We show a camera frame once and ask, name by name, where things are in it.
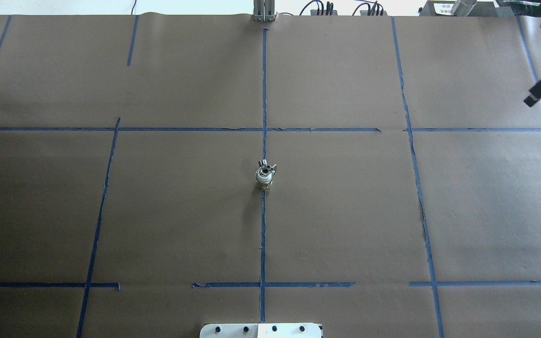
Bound white PPR brass valve fitting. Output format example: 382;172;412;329
255;169;275;191

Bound chrome angle valve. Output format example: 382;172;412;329
258;160;277;176

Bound equipment clutter at table corner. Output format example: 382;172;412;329
418;0;541;17

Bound black cables at table edge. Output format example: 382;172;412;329
299;0;388;16

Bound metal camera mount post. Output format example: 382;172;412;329
253;0;277;22

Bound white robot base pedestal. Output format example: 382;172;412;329
199;322;324;338

